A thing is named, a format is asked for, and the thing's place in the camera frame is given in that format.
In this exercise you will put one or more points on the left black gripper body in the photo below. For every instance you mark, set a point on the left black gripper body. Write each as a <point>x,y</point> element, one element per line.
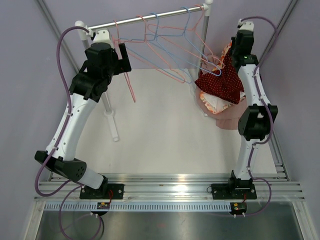
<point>122,65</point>

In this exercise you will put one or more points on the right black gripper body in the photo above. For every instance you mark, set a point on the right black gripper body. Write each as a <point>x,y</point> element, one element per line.
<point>233,48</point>

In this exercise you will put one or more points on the red polka dot skirt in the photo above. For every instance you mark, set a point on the red polka dot skirt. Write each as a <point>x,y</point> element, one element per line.
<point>227,86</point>

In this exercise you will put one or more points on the orange floral skirt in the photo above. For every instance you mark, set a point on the orange floral skirt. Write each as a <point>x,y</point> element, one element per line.
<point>213,103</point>

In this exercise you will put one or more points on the pink skirt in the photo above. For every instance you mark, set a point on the pink skirt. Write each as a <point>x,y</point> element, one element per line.
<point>227,119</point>

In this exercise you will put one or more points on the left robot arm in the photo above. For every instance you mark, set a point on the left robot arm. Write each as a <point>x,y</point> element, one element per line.
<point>85,91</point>

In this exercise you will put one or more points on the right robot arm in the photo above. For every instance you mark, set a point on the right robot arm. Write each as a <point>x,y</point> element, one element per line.
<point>255,126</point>

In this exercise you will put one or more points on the metal clothes rack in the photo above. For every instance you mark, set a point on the metal clothes rack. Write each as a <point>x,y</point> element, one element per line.
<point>86,32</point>

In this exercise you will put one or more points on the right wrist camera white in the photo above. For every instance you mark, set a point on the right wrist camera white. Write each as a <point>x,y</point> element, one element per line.
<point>246,25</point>

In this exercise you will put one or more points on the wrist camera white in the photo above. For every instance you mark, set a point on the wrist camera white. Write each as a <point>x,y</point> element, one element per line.
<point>103,36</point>
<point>246,25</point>

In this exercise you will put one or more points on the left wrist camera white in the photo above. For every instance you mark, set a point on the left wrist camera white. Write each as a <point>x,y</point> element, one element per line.
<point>103,36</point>

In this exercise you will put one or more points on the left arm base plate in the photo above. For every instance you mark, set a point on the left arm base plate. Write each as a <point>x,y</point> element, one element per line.
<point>113,191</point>

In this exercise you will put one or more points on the aluminium rail frame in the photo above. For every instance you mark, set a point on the aluminium rail frame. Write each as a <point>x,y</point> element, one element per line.
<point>196,187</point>

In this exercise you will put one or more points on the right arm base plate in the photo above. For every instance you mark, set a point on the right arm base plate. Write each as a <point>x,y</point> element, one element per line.
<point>223,191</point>

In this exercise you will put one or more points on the slotted cable duct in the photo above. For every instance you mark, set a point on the slotted cable duct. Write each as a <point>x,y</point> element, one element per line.
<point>119,206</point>

